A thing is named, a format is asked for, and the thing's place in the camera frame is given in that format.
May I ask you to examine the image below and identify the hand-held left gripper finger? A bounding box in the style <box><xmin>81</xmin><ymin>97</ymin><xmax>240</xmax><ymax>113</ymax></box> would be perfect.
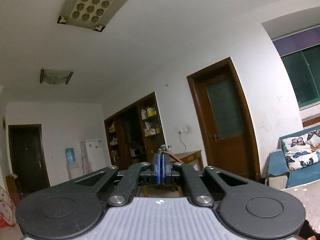
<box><xmin>162</xmin><ymin>154</ymin><xmax>248</xmax><ymax>207</ymax></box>
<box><xmin>74</xmin><ymin>154</ymin><xmax>163</xmax><ymax>207</ymax></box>

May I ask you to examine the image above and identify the brown shoelace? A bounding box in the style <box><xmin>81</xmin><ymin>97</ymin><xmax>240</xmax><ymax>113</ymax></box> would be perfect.
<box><xmin>162</xmin><ymin>151</ymin><xmax>187</xmax><ymax>165</ymax></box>

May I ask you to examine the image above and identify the dark wooden shelf cabinet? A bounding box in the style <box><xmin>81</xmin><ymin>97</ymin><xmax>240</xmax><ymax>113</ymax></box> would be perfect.
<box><xmin>104</xmin><ymin>92</ymin><xmax>167</xmax><ymax>170</ymax></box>

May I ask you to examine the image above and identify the group of yellow white boxes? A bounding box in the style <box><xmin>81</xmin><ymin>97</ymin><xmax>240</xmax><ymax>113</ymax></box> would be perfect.
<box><xmin>141</xmin><ymin>107</ymin><xmax>162</xmax><ymax>137</ymax></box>

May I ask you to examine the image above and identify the white refrigerator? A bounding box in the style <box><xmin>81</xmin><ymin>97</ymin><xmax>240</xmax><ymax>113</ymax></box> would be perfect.
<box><xmin>79</xmin><ymin>138</ymin><xmax>107</xmax><ymax>175</ymax></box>

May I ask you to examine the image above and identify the brown door with glass pane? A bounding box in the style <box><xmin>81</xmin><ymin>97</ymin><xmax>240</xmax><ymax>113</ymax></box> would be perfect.
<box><xmin>187</xmin><ymin>57</ymin><xmax>262</xmax><ymax>182</ymax></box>

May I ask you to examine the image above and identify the pink hanging cloth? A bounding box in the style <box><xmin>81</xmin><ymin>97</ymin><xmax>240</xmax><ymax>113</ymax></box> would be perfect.
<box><xmin>80</xmin><ymin>141</ymin><xmax>89</xmax><ymax>170</ymax></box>

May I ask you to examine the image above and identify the water dispenser with blue bottle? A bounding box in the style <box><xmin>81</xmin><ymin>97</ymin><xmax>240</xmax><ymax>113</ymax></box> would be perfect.
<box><xmin>65</xmin><ymin>148</ymin><xmax>80</xmax><ymax>180</ymax></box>

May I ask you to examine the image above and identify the blue sofa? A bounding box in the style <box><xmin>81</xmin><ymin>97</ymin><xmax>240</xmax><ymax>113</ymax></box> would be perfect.
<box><xmin>265</xmin><ymin>125</ymin><xmax>320</xmax><ymax>188</ymax></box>

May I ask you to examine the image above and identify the dark entrance door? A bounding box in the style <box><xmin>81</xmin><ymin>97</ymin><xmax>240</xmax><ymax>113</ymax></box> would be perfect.
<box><xmin>8</xmin><ymin>124</ymin><xmax>50</xmax><ymax>194</ymax></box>

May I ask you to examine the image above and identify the small glass ceiling lamp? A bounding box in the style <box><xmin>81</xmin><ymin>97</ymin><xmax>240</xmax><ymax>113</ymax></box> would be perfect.
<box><xmin>40</xmin><ymin>68</ymin><xmax>74</xmax><ymax>85</ymax></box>

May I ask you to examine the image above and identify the butterfly print quilt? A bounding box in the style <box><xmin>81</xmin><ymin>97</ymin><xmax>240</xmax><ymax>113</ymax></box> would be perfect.
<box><xmin>281</xmin><ymin>129</ymin><xmax>320</xmax><ymax>172</ymax></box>

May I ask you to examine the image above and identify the brown wooden box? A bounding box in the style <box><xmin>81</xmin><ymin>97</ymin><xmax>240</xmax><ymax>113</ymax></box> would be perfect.
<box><xmin>5</xmin><ymin>174</ymin><xmax>20</xmax><ymax>205</ymax></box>

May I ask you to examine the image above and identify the polka dot play tent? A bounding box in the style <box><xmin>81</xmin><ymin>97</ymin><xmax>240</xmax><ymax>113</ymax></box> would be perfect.
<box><xmin>0</xmin><ymin>185</ymin><xmax>18</xmax><ymax>228</ymax></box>

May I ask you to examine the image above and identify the green-framed window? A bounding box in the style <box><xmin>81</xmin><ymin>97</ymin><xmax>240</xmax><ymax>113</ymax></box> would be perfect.
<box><xmin>280</xmin><ymin>45</ymin><xmax>320</xmax><ymax>108</ymax></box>

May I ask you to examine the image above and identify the flower-patterned ceiling lamp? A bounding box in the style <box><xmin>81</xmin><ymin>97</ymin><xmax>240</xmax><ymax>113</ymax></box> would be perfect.
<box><xmin>56</xmin><ymin>0</ymin><xmax>146</xmax><ymax>33</ymax></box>

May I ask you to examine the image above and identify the purple roller blind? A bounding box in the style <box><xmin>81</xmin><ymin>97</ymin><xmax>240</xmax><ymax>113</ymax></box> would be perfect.
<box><xmin>272</xmin><ymin>26</ymin><xmax>320</xmax><ymax>57</ymax></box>

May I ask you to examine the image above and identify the white wall socket with cable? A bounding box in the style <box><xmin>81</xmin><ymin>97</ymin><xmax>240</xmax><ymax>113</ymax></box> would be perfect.
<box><xmin>178</xmin><ymin>127</ymin><xmax>188</xmax><ymax>150</ymax></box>

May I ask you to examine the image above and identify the wooden wall rail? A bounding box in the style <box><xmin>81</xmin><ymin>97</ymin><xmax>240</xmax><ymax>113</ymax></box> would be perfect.
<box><xmin>302</xmin><ymin>116</ymin><xmax>320</xmax><ymax>128</ymax></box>

